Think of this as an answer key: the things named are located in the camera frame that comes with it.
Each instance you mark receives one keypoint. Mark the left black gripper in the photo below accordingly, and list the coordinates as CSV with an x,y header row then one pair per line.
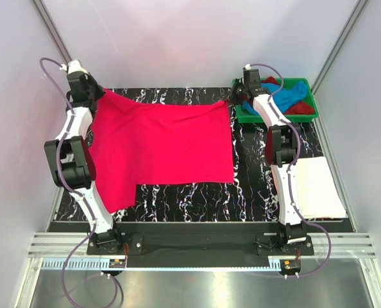
x,y
90,80

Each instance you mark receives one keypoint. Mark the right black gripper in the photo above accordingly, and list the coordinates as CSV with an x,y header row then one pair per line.
x,y
237,83

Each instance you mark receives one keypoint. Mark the pink t shirt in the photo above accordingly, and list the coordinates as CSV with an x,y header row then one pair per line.
x,y
154,144

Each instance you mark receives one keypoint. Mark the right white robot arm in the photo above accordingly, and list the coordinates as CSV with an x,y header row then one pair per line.
x,y
282,152

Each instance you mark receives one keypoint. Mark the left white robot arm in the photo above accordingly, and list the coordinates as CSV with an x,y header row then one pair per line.
x,y
72,166

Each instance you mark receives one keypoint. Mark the green plastic bin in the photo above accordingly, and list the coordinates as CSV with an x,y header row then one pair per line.
x,y
244,117

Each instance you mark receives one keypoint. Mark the blue t shirt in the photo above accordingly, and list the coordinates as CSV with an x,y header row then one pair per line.
x,y
270,84

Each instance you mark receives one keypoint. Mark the dark red t shirt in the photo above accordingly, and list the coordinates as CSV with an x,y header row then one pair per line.
x,y
291,101

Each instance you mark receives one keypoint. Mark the black marble pattern mat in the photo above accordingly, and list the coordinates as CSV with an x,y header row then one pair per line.
x,y
252,196

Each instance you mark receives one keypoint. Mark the folded white t shirt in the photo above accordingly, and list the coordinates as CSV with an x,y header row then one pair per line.
x,y
317,194

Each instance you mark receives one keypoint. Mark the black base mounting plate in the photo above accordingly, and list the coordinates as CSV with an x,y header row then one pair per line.
x,y
218,256

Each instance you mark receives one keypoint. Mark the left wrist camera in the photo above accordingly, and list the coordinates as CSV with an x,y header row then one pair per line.
x,y
72,67

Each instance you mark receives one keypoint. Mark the aluminium front rail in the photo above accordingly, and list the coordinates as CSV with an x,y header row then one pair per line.
x,y
356,245

